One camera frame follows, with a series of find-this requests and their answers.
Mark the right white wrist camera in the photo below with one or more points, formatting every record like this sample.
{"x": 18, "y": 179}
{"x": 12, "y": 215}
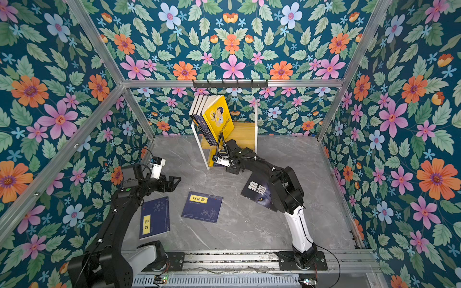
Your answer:
{"x": 221, "y": 161}

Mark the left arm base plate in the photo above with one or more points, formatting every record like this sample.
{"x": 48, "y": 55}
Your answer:
{"x": 168, "y": 262}

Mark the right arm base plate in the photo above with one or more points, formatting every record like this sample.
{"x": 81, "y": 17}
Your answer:
{"x": 290, "y": 261}

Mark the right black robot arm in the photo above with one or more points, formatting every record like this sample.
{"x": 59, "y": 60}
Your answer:
{"x": 286, "y": 194}

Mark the purple old man book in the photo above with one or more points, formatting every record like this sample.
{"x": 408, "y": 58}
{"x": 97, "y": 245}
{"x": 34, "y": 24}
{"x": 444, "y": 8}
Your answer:
{"x": 203, "y": 115}
{"x": 199, "y": 104}

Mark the aluminium front rail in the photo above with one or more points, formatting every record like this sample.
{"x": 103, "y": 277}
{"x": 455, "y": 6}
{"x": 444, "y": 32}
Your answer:
{"x": 260, "y": 269}

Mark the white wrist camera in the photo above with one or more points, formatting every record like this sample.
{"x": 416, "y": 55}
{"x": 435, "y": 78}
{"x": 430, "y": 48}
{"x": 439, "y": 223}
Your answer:
{"x": 156, "y": 165}
{"x": 221, "y": 161}

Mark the dark wolf cover book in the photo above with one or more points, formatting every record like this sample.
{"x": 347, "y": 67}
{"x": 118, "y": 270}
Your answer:
{"x": 257, "y": 189}

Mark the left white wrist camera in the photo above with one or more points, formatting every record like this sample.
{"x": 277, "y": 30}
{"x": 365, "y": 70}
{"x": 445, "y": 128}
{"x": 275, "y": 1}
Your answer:
{"x": 156, "y": 165}

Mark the black wall hook rail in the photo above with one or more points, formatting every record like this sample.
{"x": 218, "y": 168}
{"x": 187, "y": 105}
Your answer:
{"x": 224, "y": 84}

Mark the white wooden book shelf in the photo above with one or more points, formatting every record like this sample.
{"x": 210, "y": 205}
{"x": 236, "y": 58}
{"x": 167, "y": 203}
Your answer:
{"x": 244, "y": 133}

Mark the black book gold title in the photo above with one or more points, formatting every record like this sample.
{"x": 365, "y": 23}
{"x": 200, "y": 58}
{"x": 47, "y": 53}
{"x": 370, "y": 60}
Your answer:
{"x": 192, "y": 114}

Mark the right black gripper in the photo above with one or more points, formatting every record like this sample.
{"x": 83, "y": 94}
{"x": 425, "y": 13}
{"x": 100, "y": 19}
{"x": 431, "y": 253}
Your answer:
{"x": 228, "y": 155}

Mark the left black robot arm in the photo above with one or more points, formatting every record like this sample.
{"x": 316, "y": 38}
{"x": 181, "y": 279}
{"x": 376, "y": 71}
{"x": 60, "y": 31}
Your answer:
{"x": 102, "y": 265}

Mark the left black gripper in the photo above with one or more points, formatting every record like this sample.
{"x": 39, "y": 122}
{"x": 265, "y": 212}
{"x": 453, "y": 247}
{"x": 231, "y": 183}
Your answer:
{"x": 170, "y": 186}

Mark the navy book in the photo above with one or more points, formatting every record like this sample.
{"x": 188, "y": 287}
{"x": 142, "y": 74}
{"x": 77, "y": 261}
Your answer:
{"x": 202, "y": 207}
{"x": 155, "y": 218}
{"x": 221, "y": 153}

